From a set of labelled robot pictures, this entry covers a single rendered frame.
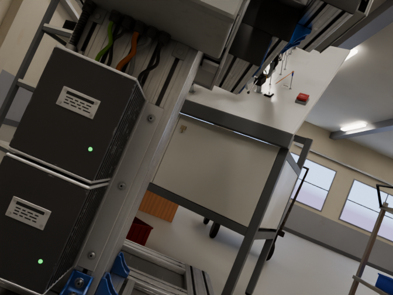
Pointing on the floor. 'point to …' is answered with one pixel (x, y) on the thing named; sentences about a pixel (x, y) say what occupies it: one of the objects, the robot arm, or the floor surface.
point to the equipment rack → (31, 61)
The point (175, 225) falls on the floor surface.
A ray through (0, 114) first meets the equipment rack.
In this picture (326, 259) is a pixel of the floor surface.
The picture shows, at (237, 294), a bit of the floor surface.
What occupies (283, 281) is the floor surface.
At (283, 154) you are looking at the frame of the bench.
